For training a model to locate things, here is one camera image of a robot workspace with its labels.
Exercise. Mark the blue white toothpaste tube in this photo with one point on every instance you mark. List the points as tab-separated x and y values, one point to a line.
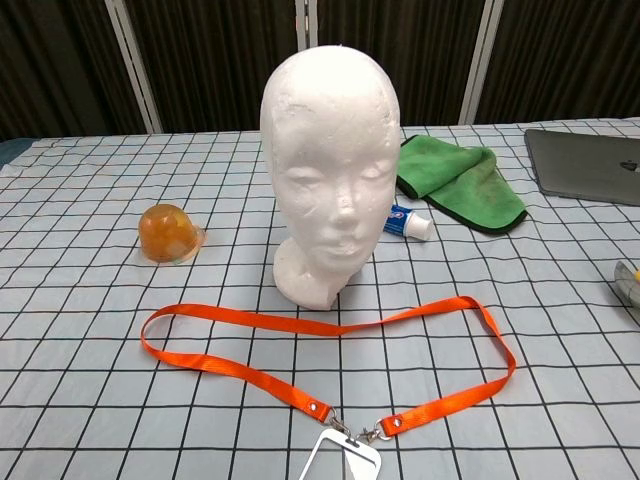
402	220

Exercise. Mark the white clear badge holder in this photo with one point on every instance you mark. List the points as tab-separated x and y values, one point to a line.
370	465

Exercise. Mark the dark partition panel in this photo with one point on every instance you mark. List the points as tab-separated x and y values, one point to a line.
50	60
400	50
215	60
565	55

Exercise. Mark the checkered tablecloth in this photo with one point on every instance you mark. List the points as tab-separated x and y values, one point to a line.
100	350

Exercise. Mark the grey and yellow object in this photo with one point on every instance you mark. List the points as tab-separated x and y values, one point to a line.
631	287

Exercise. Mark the white foam mannequin head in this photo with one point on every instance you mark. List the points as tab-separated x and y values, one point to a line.
330	150

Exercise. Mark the orange jelly cup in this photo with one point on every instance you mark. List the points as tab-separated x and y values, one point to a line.
167	232

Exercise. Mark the green microfiber cloth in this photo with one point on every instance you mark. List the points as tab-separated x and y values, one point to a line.
460	180

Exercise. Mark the white partition frame post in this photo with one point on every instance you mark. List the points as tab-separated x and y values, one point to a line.
134	70
481	60
306	20

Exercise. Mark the grey laptop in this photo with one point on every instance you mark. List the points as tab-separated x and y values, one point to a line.
585	165

